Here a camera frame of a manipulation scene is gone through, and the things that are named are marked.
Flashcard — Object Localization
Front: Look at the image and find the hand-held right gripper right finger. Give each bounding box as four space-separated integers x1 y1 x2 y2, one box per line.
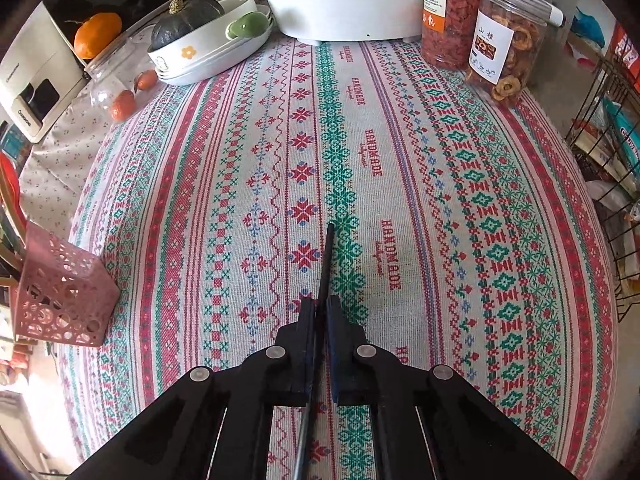
325 295 576 480

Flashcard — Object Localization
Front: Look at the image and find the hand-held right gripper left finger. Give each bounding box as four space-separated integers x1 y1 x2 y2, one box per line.
72 297 317 480

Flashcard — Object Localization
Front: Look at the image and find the black chopstick with gold band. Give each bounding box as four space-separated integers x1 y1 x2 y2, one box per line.
292 222 336 480

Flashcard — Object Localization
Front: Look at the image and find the pink perforated utensil holder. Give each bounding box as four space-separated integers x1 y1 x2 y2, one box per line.
11 220 121 348

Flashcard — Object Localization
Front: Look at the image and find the patterned red green tablecloth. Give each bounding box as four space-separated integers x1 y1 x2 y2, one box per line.
52 35 618 480

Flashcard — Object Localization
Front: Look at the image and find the white plate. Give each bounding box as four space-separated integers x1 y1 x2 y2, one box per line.
157 12 276 86

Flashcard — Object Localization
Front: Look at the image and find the white rice cooker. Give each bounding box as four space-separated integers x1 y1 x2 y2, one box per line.
251 0 426 45

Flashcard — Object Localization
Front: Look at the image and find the clear glass jar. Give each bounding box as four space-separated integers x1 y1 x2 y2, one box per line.
82 35 161 123

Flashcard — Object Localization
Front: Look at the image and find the jar of red goji berries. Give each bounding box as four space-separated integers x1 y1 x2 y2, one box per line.
421 0 483 68

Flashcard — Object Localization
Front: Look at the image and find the jar of dried fruit slices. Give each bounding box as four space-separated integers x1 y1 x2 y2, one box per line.
465 0 548 107

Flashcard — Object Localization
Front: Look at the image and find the dark green pumpkin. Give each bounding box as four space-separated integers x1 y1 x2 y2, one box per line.
151 0 226 51

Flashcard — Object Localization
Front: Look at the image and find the teal white packet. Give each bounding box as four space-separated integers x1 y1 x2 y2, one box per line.
602 97 640 161

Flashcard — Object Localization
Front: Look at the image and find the large orange fruit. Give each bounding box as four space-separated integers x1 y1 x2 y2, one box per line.
74 11 123 60

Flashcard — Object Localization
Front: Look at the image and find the white countertop appliance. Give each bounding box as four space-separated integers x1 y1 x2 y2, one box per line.
0 2 88 143

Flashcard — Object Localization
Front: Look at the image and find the black wire rack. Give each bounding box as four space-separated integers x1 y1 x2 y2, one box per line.
565 55 640 323

